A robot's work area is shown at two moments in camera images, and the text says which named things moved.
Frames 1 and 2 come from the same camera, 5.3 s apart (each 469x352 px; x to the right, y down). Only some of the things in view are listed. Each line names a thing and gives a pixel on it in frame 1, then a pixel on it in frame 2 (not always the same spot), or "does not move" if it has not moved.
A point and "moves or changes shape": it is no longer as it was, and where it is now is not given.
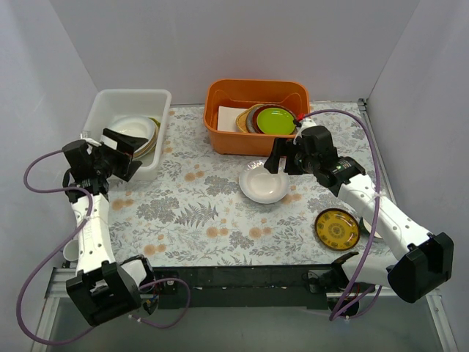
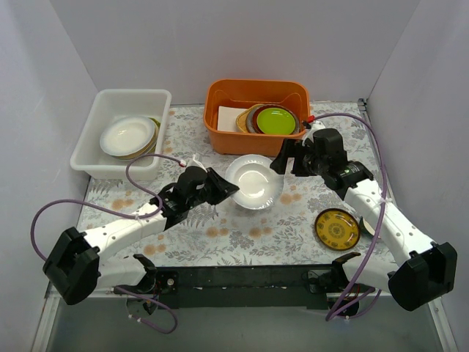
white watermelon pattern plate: x=150 y=147 does not move
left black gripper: x=119 y=158 -> x=211 y=187
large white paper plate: x=136 y=126 does not move
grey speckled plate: x=250 y=117 does not move
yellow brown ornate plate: x=337 y=229 does not move
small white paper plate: x=261 y=185 moves or changes shape
